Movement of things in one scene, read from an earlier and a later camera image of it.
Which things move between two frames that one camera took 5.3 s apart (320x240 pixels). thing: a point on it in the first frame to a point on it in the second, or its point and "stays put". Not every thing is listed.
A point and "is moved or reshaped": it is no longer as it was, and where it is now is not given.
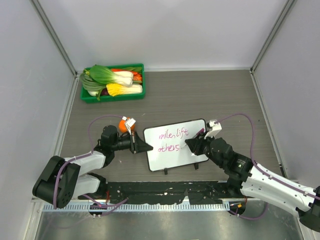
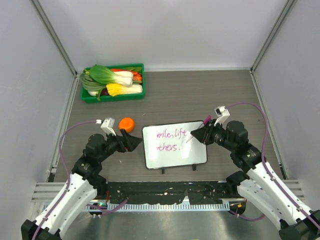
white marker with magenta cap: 200,131 is moved or reshaped
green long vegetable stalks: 90,84 stays put
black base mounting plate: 150,192 stays put
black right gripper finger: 194,145 to 202,134
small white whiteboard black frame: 170,150 stays put
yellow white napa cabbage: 115,89 stays put
